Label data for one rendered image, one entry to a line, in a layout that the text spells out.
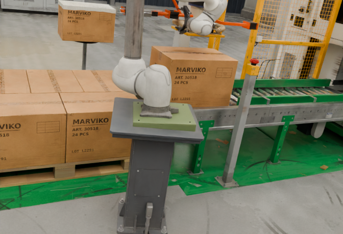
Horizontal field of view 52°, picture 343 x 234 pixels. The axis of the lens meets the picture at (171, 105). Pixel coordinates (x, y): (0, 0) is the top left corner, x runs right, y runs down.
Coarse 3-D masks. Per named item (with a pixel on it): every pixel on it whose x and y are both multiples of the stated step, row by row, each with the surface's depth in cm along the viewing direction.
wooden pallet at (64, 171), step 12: (12, 168) 241; (24, 168) 245; (36, 168) 248; (60, 168) 256; (72, 168) 260; (84, 168) 275; (96, 168) 278; (108, 168) 280; (120, 168) 282; (0, 180) 247; (12, 180) 248; (24, 180) 250; (36, 180) 252; (48, 180) 256
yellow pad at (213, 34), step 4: (188, 32) 267; (192, 32) 267; (212, 32) 276; (200, 36) 269; (204, 36) 270; (208, 36) 272; (212, 36) 274; (216, 36) 275; (220, 36) 277; (224, 36) 278
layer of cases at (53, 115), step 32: (0, 96) 252; (32, 96) 260; (64, 96) 269; (96, 96) 278; (128, 96) 288; (0, 128) 227; (32, 128) 236; (64, 128) 246; (96, 128) 256; (0, 160) 235; (32, 160) 245; (64, 160) 255
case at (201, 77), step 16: (160, 48) 285; (176, 48) 293; (192, 48) 302; (208, 48) 312; (160, 64) 276; (176, 64) 261; (192, 64) 267; (208, 64) 273; (224, 64) 279; (176, 80) 266; (192, 80) 272; (208, 80) 279; (224, 80) 285; (176, 96) 272; (192, 96) 278; (208, 96) 285; (224, 96) 292
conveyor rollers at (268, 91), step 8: (240, 88) 355; (256, 88) 361; (264, 88) 364; (272, 88) 367; (280, 88) 371; (288, 88) 381; (296, 88) 384; (304, 88) 386; (312, 88) 389; (320, 88) 399; (232, 96) 324; (232, 104) 308
